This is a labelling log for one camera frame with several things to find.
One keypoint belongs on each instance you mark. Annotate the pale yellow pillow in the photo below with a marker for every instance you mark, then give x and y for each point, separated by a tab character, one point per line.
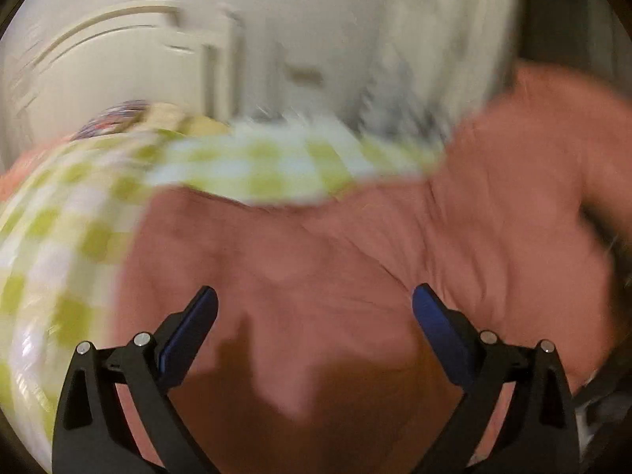
192	121

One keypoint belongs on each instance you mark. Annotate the rust quilted jacket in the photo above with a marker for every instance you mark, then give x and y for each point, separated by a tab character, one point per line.
345	256

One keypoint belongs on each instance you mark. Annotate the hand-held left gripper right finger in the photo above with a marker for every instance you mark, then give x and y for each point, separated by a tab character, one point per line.
442	338

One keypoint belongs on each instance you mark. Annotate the boat print curtain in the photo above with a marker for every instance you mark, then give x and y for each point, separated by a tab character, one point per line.
434	49

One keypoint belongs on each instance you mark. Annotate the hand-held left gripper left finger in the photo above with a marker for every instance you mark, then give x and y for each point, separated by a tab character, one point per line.
188	335

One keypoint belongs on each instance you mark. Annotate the floral patterned pillow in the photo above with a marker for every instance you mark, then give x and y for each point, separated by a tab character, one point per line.
111	118

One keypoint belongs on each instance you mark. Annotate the white wooden headboard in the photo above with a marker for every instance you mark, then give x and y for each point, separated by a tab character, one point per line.
123	59

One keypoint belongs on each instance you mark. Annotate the green checked bed sheet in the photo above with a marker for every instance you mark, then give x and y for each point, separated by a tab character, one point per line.
74	217

